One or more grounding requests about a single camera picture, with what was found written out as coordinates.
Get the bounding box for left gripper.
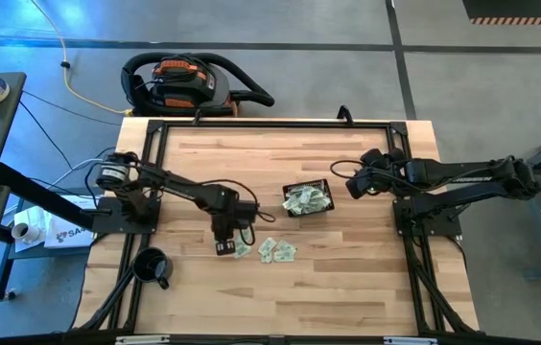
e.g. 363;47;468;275
211;210;239;257

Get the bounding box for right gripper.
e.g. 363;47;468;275
345;165;391;200

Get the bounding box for black slotted plastic basket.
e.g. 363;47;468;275
281;178;336;219

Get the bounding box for scattered dollar bills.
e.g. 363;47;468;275
257;237;278;257

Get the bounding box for black mug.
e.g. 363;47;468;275
130;246;175;291

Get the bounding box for white printed paper sheet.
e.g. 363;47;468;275
42;194;102;250

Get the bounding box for black orange shop vacuum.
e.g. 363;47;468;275
120;51;276;119

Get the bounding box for black diagonal stand bar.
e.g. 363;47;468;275
0;161;113;232

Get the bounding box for white cup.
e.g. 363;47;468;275
11;222;41;245

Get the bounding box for black hazard striped mat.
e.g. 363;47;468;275
461;0;541;26

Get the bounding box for black right camera cable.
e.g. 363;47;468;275
330;159;396;193

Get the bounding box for black camera cable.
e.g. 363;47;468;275
330;159;396;193
198;177;277;248

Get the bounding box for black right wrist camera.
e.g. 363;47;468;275
359;147;388;168

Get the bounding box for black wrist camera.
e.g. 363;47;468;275
235;200;259;224
359;147;388;168

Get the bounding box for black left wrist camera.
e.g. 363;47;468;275
235;200;259;224

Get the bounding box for black left camera cable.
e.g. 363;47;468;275
198;177;277;248

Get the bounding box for silver bracket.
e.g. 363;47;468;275
383;336;439;345
114;334;172;345

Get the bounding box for white floor cable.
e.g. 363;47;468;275
44;157;117;193

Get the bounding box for black floor cable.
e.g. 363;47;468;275
17;100;75;172
19;89;124;127

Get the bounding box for yellow floor cable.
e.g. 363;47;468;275
30;0;132;116

